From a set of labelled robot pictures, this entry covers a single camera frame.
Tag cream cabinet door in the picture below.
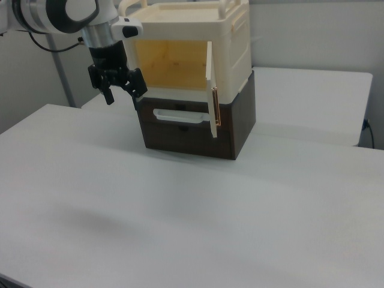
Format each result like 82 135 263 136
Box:
205 41 223 139

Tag black wall cable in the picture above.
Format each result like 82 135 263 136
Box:
362 118 376 149

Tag white drawer handle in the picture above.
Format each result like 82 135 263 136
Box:
152 108 212 124

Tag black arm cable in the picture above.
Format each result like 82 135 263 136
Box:
28 30 84 53

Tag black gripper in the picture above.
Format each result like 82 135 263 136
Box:
87 40 149 111

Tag cream plastic cabinet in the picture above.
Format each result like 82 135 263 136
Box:
118 0 252 104

